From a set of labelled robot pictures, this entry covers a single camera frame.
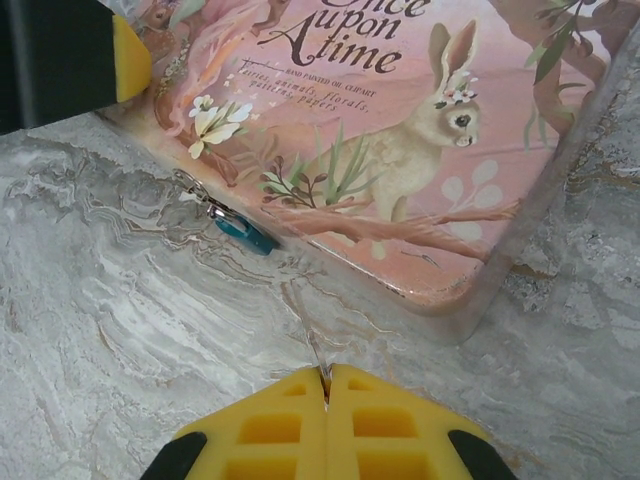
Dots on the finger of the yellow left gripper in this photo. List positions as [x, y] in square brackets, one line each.
[131, 60]

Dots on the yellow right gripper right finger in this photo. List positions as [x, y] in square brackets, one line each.
[390, 440]

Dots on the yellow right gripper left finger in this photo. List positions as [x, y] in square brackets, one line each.
[270, 440]

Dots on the small teal padlock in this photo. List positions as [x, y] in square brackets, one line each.
[247, 236]

